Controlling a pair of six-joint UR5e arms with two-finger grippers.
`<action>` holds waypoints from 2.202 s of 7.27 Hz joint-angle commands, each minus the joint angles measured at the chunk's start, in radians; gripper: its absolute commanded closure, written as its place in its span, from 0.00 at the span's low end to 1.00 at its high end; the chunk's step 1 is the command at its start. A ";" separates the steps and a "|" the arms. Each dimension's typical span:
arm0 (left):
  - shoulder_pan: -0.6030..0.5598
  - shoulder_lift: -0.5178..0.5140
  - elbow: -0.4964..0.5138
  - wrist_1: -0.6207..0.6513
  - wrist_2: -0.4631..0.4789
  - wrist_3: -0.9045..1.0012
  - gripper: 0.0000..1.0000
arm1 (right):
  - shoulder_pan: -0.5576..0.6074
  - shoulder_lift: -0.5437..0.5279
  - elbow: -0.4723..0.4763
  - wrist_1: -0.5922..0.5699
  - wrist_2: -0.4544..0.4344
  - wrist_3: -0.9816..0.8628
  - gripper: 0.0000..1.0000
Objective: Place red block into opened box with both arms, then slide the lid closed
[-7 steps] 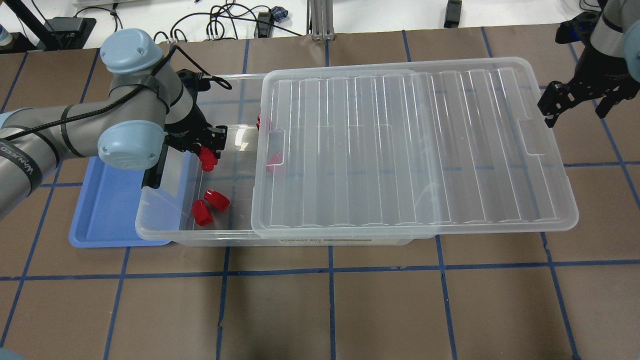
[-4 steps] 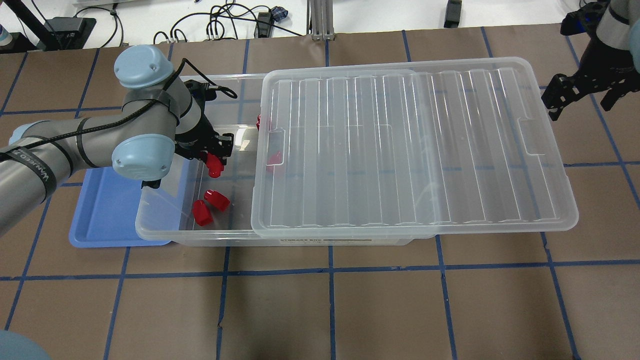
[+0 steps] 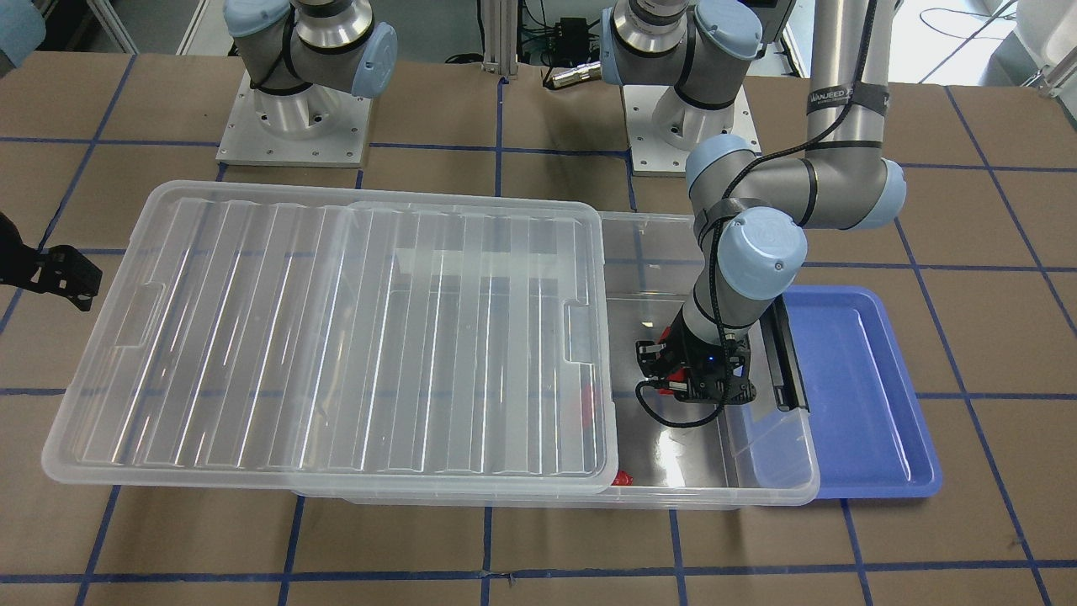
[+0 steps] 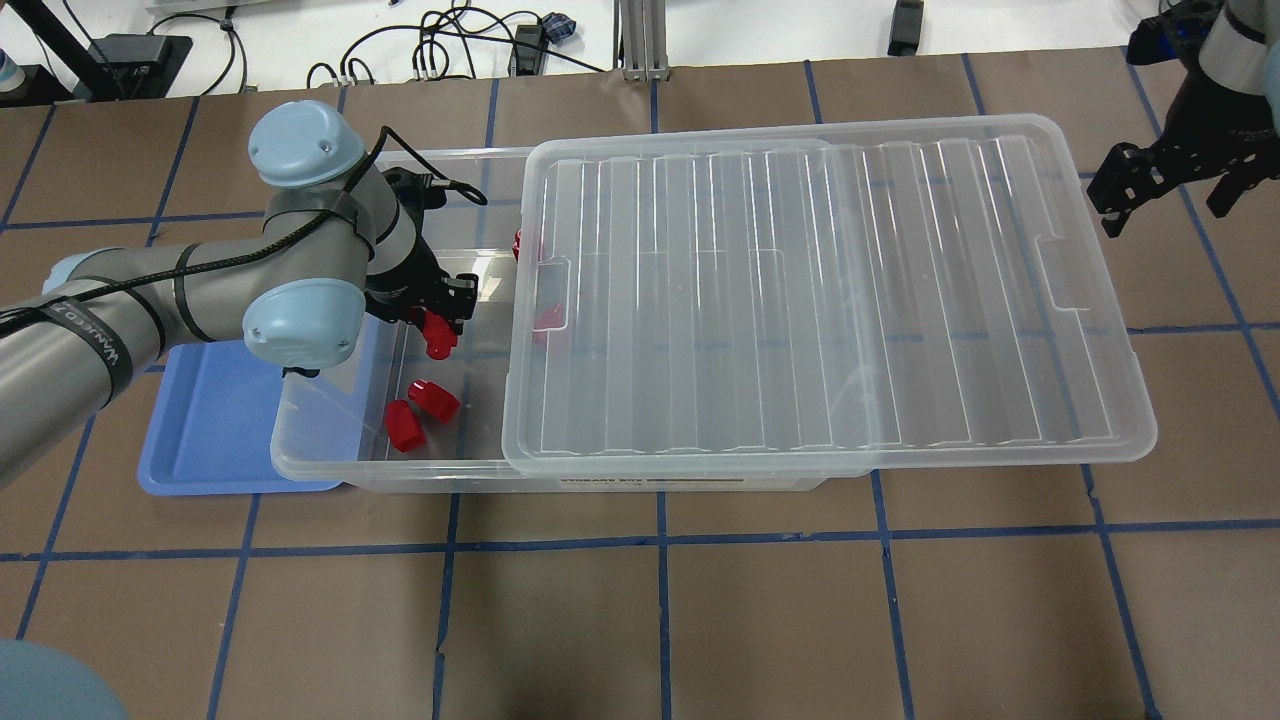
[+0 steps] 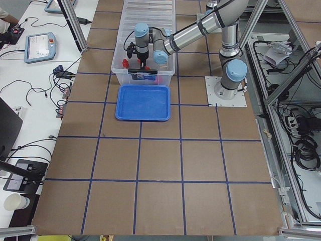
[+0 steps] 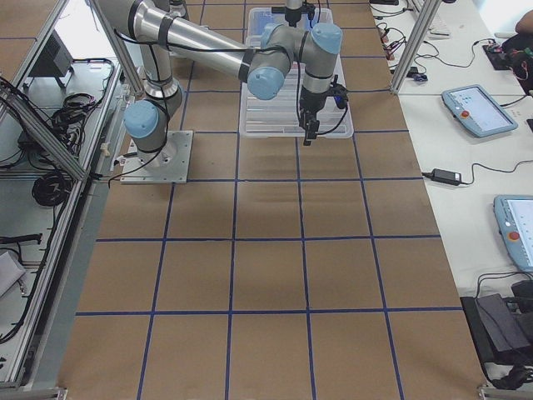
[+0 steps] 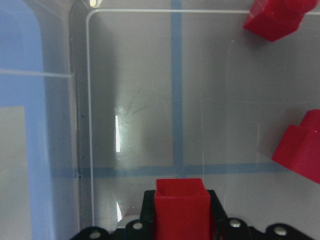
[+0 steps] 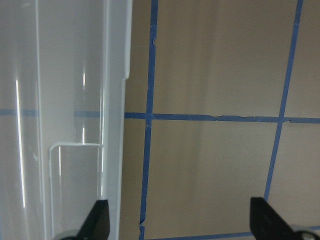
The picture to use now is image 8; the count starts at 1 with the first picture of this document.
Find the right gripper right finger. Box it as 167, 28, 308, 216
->
250, 197, 295, 240

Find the clear plastic box lid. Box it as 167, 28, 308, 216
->
0, 0, 133, 240

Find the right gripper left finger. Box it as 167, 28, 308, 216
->
75, 199, 110, 240

